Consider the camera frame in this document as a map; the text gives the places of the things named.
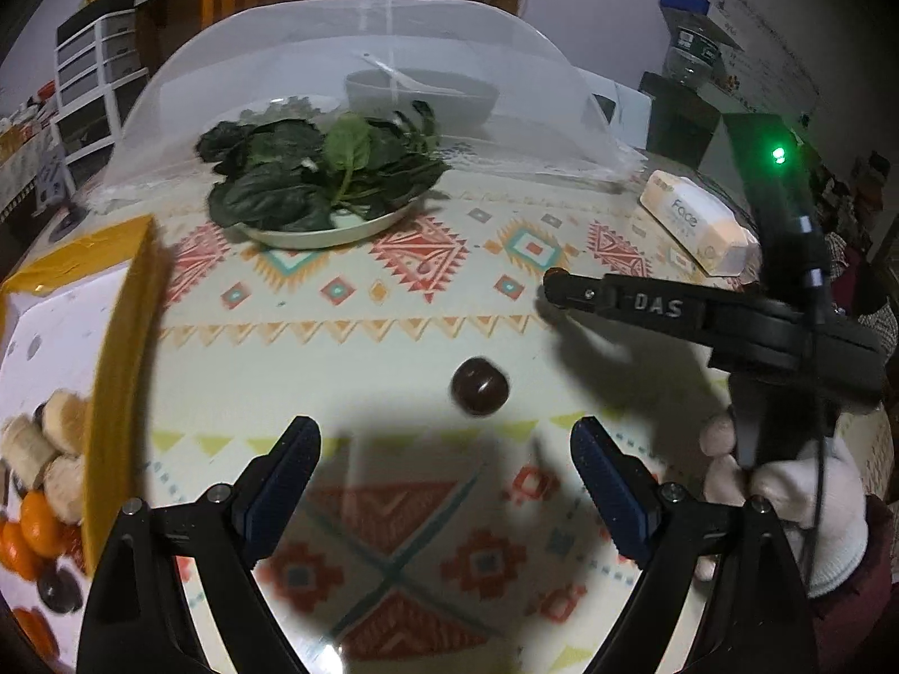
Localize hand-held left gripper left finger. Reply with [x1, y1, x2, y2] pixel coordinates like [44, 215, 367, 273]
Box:
[76, 416, 323, 674]

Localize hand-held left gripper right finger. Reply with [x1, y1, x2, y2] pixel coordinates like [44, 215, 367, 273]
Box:
[570, 416, 819, 674]

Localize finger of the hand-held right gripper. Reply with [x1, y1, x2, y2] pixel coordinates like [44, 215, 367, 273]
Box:
[541, 268, 712, 347]

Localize dark purple plum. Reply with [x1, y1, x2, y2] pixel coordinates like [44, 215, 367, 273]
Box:
[449, 357, 510, 415]
[37, 565, 85, 612]

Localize peeled banana piece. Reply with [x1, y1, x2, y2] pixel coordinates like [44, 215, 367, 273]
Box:
[43, 456, 87, 526]
[0, 416, 57, 494]
[40, 391, 91, 454]

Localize orange mandarin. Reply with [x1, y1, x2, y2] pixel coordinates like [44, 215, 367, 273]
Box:
[20, 491, 67, 541]
[12, 607, 61, 657]
[0, 521, 44, 580]

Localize white foam tray yellow tape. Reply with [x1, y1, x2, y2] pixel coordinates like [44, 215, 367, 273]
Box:
[0, 214, 159, 674]

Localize person's right hand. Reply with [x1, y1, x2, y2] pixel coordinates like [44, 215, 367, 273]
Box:
[695, 413, 868, 599]

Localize cream tissue pack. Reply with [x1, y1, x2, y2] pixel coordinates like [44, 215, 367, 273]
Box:
[638, 168, 763, 278]

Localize black box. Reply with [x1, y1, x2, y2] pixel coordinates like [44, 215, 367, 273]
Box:
[638, 71, 724, 171]

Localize patterned tablecloth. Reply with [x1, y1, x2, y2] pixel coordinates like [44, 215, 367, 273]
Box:
[28, 147, 893, 674]

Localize water bottle blue cap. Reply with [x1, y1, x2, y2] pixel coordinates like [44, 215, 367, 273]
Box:
[660, 0, 728, 89]

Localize grey bowl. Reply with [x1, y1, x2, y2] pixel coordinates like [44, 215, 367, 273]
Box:
[344, 69, 500, 129]

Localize spinach leaves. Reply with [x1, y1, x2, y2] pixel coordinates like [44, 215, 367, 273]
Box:
[195, 99, 451, 233]

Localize white spoon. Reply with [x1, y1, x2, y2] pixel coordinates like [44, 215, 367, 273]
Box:
[361, 52, 465, 95]

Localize white mesh food cover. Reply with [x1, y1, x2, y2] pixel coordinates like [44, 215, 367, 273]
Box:
[91, 0, 647, 215]

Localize white plastic drawer unit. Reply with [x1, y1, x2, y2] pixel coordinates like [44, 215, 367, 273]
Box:
[55, 10, 148, 176]

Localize white wall chart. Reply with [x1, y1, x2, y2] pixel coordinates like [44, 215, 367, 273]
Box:
[716, 0, 821, 117]

